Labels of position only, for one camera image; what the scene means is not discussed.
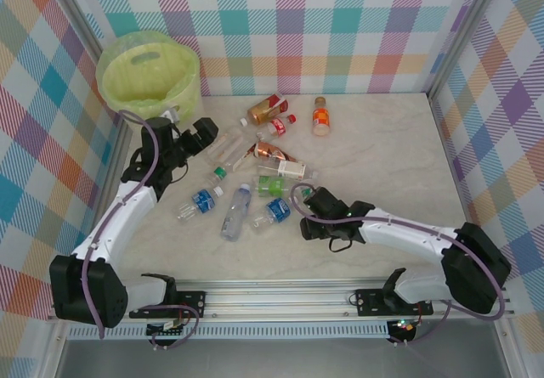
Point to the clear bottle orange stripes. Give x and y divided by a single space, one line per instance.
221 150

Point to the blue label water bottle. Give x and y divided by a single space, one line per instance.
276 210
203 201

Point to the small clear bottle green cap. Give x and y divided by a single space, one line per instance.
219 173

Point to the clear bottle white label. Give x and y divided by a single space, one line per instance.
291 169

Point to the clear bottle green label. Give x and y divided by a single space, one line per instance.
270 184

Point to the crushed brown drink bottle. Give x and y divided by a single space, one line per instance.
268 150

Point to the small cola bottle red cap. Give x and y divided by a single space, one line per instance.
278 126

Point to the tall clear bottle blue cap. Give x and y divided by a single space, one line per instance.
234 221

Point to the orange checked label bottle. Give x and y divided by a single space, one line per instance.
321 119

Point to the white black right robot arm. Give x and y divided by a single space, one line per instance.
408 231

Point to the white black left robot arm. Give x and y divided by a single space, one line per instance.
121 216

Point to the light green plastic bin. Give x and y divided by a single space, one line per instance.
127 85

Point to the right controller board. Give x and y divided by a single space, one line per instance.
404 326

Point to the controller board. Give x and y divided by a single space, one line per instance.
404 326
168 326

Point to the grey metal panel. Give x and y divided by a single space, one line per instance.
276 361

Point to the left controller board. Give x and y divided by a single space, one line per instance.
168 326

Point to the aluminium side rail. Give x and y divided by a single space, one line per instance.
115 148

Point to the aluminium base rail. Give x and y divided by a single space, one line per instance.
276 297

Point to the black right mount plate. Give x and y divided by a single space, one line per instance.
370 301

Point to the black mount plate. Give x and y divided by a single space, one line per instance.
370 301
193 301

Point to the black left mount plate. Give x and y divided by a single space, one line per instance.
193 301

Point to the aluminium left corner post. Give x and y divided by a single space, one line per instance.
81 21

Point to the aluminium corner post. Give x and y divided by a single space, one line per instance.
463 34
81 21

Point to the aluminium right corner post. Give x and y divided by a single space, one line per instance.
463 34

